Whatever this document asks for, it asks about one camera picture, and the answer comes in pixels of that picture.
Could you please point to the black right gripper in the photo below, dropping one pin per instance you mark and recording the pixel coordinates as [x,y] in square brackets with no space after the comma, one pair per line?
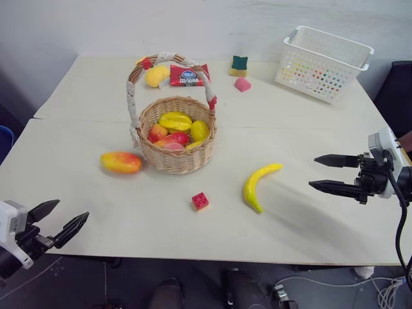
[375,175]

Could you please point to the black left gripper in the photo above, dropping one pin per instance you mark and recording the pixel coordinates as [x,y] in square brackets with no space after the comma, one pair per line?
[32,243]

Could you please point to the white perforated plastic basket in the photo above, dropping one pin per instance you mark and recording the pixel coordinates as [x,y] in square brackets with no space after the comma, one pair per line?
[318,69]

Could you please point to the pink fruit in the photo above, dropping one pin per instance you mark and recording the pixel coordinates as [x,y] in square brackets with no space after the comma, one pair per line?
[173,146]

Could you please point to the yellow lemon in basket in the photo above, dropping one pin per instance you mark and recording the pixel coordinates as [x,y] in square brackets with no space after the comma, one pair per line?
[200,130]

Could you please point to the orange red mango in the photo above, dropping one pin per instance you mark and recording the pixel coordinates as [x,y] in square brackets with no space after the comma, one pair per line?
[120,162]

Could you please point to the long yellow banana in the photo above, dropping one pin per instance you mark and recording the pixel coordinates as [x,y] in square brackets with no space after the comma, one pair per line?
[252,186]

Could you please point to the blue bin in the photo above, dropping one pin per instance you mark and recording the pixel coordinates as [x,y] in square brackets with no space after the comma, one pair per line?
[4,141]

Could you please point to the pink foam block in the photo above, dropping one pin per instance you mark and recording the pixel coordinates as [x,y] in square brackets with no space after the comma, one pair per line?
[242,85]

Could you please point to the red yellow peach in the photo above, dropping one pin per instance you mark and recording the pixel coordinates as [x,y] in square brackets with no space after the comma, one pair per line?
[157,132]

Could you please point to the red toy building brick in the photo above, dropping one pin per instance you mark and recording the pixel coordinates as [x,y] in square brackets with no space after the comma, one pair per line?
[200,201]

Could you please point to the red mango with yellow end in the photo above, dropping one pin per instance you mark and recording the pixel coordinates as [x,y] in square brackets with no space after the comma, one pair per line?
[175,138]

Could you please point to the green and yellow sponge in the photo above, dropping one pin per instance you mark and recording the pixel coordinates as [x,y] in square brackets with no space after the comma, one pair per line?
[239,66]

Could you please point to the small yellow banana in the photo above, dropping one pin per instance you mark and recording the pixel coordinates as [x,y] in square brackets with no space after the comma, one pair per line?
[193,145]

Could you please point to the yellow starfruit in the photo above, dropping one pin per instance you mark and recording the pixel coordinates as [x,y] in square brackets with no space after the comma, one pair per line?
[175,121]

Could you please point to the large yellow mango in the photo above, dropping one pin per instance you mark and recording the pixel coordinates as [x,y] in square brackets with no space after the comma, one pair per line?
[156,76]

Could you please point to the red snack packet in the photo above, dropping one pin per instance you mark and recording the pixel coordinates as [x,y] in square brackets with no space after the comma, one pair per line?
[186,77]

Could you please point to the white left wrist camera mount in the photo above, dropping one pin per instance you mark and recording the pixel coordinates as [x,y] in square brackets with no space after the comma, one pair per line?
[9,219]

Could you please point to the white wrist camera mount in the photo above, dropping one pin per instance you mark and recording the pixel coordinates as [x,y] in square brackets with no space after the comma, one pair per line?
[380,141]
[9,219]

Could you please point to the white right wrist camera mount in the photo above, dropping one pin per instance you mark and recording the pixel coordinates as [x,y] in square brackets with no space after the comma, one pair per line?
[380,141]

